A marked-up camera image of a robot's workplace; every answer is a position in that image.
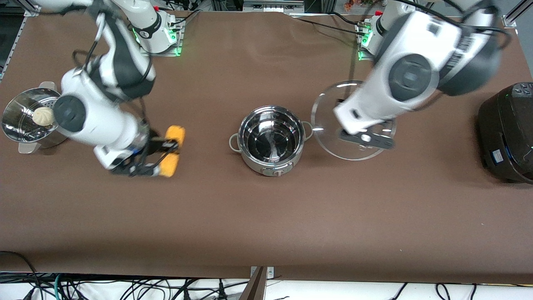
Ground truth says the yellow corn cob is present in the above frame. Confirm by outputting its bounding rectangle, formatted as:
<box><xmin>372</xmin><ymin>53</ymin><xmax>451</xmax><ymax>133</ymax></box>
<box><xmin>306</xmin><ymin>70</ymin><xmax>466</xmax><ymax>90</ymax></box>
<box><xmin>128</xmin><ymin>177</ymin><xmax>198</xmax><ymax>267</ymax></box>
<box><xmin>160</xmin><ymin>125</ymin><xmax>186</xmax><ymax>178</ymax></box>

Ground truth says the glass pot lid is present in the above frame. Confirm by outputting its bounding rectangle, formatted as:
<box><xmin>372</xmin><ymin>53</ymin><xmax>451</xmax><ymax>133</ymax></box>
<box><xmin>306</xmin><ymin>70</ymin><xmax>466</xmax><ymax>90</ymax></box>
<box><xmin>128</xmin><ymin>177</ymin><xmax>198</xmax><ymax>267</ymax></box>
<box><xmin>311</xmin><ymin>80</ymin><xmax>397</xmax><ymax>161</ymax></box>

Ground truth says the steel steamer pot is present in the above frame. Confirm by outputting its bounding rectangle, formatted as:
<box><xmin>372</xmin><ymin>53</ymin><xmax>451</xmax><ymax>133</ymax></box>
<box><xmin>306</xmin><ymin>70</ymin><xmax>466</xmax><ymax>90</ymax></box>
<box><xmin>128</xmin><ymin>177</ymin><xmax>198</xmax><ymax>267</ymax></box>
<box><xmin>1</xmin><ymin>81</ymin><xmax>70</xmax><ymax>155</ymax></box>

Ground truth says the white steamed bun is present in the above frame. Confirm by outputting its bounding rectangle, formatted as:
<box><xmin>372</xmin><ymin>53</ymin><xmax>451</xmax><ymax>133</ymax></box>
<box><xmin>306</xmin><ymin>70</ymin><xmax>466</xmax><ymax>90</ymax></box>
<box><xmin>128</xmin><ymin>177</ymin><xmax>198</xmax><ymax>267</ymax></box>
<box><xmin>33</xmin><ymin>107</ymin><xmax>56</xmax><ymax>126</ymax></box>

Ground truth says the brown table mat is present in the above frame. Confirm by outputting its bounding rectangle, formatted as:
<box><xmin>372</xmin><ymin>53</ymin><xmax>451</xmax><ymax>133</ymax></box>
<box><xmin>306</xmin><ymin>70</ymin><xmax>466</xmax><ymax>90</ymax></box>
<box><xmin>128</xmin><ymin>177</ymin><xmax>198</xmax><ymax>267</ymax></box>
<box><xmin>0</xmin><ymin>6</ymin><xmax>533</xmax><ymax>285</ymax></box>

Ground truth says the grey metal box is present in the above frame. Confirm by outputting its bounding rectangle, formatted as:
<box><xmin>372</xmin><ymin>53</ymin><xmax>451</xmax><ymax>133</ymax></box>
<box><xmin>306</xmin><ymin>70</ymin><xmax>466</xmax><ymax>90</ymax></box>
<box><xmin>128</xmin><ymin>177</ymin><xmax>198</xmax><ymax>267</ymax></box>
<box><xmin>243</xmin><ymin>0</ymin><xmax>305</xmax><ymax>13</ymax></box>

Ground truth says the black rice cooker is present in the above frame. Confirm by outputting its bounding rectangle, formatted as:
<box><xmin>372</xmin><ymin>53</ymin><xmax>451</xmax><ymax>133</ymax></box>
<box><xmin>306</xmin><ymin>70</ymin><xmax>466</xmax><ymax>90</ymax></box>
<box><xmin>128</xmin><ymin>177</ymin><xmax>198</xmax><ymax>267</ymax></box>
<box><xmin>477</xmin><ymin>82</ymin><xmax>533</xmax><ymax>185</ymax></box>

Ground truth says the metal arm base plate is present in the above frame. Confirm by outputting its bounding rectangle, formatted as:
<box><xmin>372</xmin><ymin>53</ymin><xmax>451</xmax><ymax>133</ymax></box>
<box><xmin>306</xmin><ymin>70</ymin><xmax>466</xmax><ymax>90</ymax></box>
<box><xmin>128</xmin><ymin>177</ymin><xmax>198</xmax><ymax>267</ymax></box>
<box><xmin>140</xmin><ymin>18</ymin><xmax>184</xmax><ymax>57</ymax></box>
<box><xmin>356</xmin><ymin>21</ymin><xmax>377</xmax><ymax>61</ymax></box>

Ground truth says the black cable on mat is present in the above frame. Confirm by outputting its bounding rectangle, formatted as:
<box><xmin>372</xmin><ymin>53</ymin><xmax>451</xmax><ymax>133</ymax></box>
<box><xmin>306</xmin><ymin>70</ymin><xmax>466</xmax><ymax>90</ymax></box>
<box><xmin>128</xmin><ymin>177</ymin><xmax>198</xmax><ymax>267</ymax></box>
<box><xmin>291</xmin><ymin>11</ymin><xmax>369</xmax><ymax>37</ymax></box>

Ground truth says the steel pot with grey handles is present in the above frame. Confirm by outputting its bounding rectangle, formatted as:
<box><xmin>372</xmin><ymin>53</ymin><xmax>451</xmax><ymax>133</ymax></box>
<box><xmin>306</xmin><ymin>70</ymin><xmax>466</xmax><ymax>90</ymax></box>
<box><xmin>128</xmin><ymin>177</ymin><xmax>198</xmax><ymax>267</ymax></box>
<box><xmin>229</xmin><ymin>105</ymin><xmax>314</xmax><ymax>177</ymax></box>

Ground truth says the black looped floor cable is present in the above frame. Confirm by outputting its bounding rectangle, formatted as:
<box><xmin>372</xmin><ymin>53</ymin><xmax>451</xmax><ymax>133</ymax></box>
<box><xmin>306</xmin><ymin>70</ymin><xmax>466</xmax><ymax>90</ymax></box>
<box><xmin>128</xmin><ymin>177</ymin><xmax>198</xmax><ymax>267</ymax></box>
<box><xmin>0</xmin><ymin>250</ymin><xmax>44</xmax><ymax>300</ymax></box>

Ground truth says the metal table bracket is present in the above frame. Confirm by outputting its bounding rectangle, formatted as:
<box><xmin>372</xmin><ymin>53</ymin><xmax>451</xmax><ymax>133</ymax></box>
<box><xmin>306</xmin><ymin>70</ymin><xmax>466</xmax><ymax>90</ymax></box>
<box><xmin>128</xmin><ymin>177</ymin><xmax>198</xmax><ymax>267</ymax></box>
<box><xmin>238</xmin><ymin>266</ymin><xmax>274</xmax><ymax>300</ymax></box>

